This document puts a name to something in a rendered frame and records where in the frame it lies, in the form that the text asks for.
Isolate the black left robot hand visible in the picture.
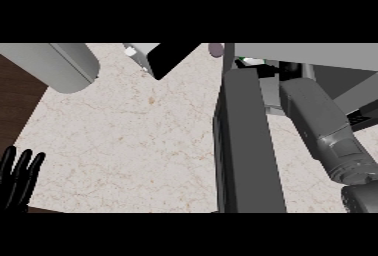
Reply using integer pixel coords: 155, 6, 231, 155
0, 145, 48, 214

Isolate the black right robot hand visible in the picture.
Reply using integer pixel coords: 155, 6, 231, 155
234, 59, 303, 82

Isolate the grey microwave body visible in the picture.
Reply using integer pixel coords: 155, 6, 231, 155
223, 42, 378, 133

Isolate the white green milk carton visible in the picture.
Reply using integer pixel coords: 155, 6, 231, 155
238, 56, 268, 66

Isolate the dark grey microwave door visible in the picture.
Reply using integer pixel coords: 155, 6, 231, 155
212, 67, 288, 214

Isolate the mauve rounded object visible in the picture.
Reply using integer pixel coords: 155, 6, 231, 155
207, 42, 226, 59

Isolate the black angular appliance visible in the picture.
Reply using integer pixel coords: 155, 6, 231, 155
147, 42, 204, 81

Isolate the pale grey slanted object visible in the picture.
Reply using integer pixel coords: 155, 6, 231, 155
121, 42, 163, 73

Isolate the grey cylindrical appliance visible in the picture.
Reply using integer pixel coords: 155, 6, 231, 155
0, 42, 104, 95

